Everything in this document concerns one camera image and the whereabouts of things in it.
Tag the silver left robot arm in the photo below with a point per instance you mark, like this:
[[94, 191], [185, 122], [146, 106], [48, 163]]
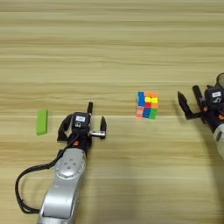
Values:
[[62, 189]]

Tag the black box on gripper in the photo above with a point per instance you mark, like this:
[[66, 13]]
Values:
[[80, 120], [215, 97]]

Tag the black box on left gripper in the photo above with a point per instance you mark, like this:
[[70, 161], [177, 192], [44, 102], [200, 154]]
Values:
[[80, 120]]

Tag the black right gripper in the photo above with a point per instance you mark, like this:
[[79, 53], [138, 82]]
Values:
[[213, 116]]

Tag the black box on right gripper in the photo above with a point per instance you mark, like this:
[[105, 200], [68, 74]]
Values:
[[215, 97]]

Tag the green rectangular block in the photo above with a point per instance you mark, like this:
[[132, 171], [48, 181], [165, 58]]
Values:
[[42, 122]]

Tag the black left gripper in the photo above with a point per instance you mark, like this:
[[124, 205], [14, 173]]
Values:
[[80, 140]]

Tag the black mesh cup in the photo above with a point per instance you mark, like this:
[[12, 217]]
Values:
[[221, 80]]

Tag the multicoloured puzzle cube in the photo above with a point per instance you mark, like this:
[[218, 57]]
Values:
[[147, 106]]

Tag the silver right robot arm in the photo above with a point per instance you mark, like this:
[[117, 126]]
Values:
[[220, 140]]

